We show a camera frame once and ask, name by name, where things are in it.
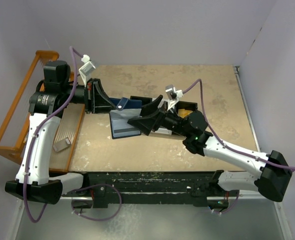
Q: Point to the blue leather card holder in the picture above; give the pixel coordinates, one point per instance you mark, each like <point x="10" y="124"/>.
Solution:
<point x="125" y="108"/>

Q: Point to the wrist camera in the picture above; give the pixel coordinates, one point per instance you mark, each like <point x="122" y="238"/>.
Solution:
<point x="86" y="69"/>
<point x="173" y="95"/>

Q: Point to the small grey box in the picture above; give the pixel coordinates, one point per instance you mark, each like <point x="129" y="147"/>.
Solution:
<point x="62" y="145"/>

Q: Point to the white middle bin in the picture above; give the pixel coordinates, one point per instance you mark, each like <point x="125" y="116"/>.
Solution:
<point x="164" y="131"/>

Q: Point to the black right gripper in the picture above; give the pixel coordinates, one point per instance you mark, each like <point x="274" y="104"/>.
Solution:
<point x="146" y="124"/>

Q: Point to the grey card with stripe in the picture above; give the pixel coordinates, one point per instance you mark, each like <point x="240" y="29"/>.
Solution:
<point x="121" y="129"/>

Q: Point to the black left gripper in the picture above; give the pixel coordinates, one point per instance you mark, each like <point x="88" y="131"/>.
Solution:
<point x="96" y="100"/>

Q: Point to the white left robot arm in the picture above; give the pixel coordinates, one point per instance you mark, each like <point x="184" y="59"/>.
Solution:
<point x="46" y="108"/>

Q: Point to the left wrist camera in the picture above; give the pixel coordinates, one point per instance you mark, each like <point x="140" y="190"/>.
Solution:
<point x="86" y="69"/>

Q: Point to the black bin with gold cards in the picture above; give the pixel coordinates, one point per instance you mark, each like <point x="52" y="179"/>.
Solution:
<point x="186" y="105"/>

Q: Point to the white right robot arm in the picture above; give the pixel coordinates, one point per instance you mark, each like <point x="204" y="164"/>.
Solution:
<point x="266" y="173"/>

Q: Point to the orange wooden rack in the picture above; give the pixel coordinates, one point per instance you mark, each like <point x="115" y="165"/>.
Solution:
<point x="15" y="126"/>

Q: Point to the aluminium frame rail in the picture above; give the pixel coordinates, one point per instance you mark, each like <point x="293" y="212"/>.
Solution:
<point x="139" y="192"/>

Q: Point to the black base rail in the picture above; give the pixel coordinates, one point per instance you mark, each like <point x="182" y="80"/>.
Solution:
<point x="188" y="176"/>

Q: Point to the pile of gold cards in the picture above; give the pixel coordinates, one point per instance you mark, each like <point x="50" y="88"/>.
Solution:
<point x="184" y="112"/>

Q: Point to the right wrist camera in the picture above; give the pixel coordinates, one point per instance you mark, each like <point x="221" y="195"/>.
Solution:
<point x="173" y="95"/>

